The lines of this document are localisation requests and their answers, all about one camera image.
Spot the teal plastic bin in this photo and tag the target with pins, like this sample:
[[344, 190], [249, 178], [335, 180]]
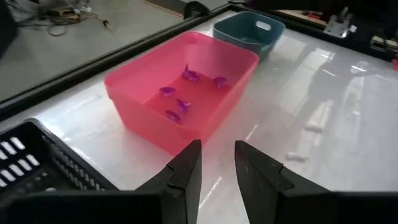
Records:
[[236, 37]]

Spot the purple plastic toy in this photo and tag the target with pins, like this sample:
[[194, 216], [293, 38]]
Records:
[[183, 105], [173, 116], [190, 76], [167, 91], [220, 82]]

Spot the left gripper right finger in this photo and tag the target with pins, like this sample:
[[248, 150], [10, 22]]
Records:
[[258, 186]]

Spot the red tag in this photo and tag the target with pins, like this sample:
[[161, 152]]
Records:
[[395, 63]]

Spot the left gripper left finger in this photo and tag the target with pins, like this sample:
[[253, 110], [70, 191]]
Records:
[[183, 180]]

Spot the black frame clamp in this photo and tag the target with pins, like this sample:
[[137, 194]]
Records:
[[196, 7]]

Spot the black slotted basket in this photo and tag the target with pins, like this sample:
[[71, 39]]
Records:
[[37, 133]]

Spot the metal bracket plate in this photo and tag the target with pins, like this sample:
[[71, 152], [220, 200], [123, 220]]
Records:
[[337, 26]]

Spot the pink plastic bin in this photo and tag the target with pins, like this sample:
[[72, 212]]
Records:
[[140, 124]]

